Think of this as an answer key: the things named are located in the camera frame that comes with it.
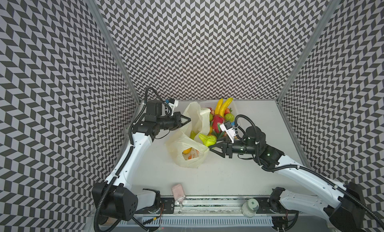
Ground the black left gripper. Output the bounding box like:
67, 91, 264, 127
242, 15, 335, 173
157, 111, 192, 130

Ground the green fake custard apple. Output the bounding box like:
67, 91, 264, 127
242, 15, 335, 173
190, 131, 197, 140
199, 134, 217, 147
225, 113, 235, 122

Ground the translucent cream plastic bag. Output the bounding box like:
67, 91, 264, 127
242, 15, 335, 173
165, 102, 211, 168

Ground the yellow fake mango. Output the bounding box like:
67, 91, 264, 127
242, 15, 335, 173
183, 147, 192, 154

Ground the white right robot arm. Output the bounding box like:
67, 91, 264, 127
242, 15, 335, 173
209, 126, 366, 232

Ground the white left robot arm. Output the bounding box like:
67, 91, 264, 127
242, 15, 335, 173
92, 112, 191, 225

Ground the pink fake dragon fruit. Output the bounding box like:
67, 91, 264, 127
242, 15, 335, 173
212, 115, 225, 133

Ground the yellow fake banana bunch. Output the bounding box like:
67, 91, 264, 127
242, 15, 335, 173
215, 97, 233, 117

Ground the white plastic basket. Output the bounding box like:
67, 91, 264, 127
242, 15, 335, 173
200, 99, 238, 134

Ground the pink cloth pad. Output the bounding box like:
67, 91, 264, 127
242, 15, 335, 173
172, 184, 186, 204

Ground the white green small bottle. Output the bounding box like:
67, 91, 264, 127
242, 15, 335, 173
242, 198, 260, 218

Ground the white vent grille strip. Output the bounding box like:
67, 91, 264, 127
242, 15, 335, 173
119, 216, 274, 228

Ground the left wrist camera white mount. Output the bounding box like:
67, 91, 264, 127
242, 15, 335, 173
165, 98, 179, 115

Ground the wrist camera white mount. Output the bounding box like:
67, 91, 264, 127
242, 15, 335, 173
165, 98, 179, 115
220, 121, 237, 143

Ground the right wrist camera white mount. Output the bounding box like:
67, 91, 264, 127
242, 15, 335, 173
220, 121, 237, 143

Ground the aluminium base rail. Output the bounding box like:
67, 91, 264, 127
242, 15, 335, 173
140, 195, 298, 217

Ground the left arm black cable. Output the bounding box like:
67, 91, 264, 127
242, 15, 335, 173
92, 87, 173, 232

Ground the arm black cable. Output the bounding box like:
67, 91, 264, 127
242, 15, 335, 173
233, 114, 384, 230
92, 87, 173, 232

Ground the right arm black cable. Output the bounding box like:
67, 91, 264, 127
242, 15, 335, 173
233, 114, 384, 230

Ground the aluminium corner post left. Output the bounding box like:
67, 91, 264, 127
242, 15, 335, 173
84, 0, 141, 103

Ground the aluminium corner post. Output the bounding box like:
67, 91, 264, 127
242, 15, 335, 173
84, 0, 141, 103
277, 0, 341, 104

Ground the aluminium corner post right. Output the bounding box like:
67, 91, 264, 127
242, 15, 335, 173
277, 0, 341, 104

